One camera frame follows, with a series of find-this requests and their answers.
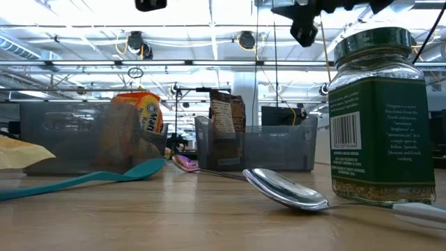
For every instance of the black background frame stand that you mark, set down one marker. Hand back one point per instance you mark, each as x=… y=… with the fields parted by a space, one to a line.
x=203 y=90

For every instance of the iridescent rainbow metal spoon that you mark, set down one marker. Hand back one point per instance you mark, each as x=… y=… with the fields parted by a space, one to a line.
x=184 y=163

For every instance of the white square pillar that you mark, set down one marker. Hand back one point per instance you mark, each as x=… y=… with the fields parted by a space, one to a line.
x=251 y=90

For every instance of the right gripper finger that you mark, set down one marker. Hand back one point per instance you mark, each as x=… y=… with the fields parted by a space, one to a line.
x=287 y=12

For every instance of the brown pouch white label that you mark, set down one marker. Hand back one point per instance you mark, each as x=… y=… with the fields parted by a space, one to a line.
x=223 y=118

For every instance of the green label oregano jar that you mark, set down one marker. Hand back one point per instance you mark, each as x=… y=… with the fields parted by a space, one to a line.
x=381 y=139

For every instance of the teal plastic spoon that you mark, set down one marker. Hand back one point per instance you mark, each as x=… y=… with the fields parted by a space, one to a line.
x=146 y=169

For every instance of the yellow Maruchan ramen packet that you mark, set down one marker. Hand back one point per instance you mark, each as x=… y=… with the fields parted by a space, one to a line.
x=21 y=153

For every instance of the grey translucent plastic bin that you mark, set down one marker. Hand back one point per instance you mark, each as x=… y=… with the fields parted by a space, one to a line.
x=62 y=146
x=278 y=150

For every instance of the grey ceiling air duct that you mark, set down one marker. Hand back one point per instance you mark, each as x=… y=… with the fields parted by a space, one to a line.
x=21 y=50

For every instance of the orange Maruchan ramen packet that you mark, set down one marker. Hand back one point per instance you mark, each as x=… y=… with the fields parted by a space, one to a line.
x=150 y=111

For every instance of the black background monitor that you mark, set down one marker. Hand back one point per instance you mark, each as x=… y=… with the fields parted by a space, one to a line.
x=278 y=116

